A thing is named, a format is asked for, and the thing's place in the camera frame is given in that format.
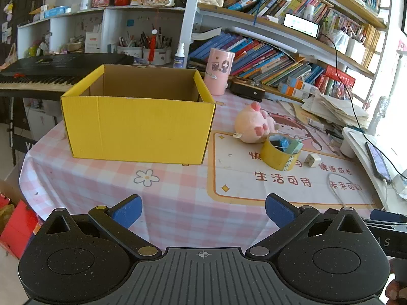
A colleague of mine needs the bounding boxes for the white cubby shelf unit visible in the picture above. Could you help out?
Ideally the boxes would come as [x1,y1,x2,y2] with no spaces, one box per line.
[17,6,191,68]

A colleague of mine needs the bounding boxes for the bright screen clock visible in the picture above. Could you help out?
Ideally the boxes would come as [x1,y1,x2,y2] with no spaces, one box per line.
[283,13,320,39]

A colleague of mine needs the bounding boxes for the smartphone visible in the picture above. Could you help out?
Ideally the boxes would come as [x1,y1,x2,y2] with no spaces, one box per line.
[365,141,392,183]

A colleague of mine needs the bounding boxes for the cartoon girl desk mat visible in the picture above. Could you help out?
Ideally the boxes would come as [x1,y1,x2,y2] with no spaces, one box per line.
[207,102,382,209]

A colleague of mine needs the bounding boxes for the blue tissue pack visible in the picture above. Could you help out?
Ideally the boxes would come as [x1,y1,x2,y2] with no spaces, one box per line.
[44,6,71,19]

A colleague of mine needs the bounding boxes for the pink plush pig toy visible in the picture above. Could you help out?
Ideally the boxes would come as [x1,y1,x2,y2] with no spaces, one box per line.
[235,102,279,143]

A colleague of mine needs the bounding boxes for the row of leaning books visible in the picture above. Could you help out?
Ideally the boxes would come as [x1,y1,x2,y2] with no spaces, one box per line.
[189,32,325,86]

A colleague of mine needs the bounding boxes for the white spray bottle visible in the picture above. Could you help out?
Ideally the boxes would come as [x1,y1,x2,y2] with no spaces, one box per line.
[173,43,185,69]

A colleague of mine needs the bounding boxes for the black electronic keyboard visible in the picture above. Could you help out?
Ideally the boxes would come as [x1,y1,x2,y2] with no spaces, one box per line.
[0,53,136,102]

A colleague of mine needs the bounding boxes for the pink cartoon tumbler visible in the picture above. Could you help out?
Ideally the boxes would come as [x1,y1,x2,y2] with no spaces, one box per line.
[203,48,236,96]

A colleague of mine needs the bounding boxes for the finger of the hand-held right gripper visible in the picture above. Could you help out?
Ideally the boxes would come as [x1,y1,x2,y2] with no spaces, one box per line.
[362,209,407,230]

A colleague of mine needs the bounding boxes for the white cable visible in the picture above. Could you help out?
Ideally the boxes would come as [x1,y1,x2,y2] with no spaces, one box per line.
[327,172,363,210]

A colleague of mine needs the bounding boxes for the white pen cup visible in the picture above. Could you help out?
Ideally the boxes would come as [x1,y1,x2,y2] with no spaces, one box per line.
[141,32,173,65]
[117,33,143,58]

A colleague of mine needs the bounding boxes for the row of thin books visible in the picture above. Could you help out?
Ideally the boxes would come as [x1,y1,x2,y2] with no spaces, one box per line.
[223,0,382,31]

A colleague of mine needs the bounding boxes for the black cover book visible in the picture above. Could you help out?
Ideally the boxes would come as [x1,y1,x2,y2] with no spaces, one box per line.
[191,27,223,41]

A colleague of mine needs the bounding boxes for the yellow cardboard box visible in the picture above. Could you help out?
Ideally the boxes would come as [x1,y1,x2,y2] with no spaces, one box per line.
[60,64,217,165]

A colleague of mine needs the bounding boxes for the stack of papers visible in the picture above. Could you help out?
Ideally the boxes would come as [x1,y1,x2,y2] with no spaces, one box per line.
[300,92,371,131]

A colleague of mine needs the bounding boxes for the orange and blue small boxes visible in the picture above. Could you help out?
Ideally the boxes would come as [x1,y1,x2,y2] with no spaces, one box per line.
[278,76,318,100]

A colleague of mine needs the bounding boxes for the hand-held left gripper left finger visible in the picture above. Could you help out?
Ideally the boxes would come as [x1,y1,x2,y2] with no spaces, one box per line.
[38,194,163,259]

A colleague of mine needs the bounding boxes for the wooden bookshelf with white frame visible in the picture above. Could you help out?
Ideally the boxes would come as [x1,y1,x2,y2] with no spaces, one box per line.
[181,0,396,110]

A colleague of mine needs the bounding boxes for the red paper bag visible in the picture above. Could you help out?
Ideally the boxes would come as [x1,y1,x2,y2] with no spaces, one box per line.
[0,194,42,259]

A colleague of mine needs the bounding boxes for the white box with red label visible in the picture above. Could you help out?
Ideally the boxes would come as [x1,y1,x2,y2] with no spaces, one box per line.
[84,32,103,53]

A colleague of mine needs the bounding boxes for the red tassel ornament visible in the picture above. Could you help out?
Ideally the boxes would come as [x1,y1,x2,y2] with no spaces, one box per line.
[149,29,159,62]

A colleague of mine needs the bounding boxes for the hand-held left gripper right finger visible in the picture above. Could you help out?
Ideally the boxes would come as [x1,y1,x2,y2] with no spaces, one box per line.
[245,193,371,259]

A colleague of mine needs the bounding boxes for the yellow tape roll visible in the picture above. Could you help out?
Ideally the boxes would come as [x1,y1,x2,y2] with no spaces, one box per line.
[261,133,304,171]

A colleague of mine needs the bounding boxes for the person's right hand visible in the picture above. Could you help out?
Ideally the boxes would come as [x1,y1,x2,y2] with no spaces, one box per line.
[384,279,407,303]

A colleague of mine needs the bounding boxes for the red gift box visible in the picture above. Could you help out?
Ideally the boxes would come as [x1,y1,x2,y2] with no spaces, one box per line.
[318,65,355,100]

